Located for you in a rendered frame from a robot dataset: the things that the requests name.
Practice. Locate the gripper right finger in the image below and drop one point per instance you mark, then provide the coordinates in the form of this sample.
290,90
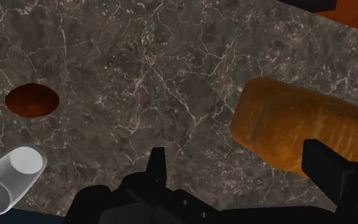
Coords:
327,173

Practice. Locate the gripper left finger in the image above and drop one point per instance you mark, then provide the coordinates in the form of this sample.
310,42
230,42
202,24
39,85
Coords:
157,167

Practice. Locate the clear glass cup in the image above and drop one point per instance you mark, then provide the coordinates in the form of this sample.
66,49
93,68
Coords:
2,172

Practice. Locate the golden brown bread loaf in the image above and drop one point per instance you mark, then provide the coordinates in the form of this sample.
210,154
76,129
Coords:
284,124

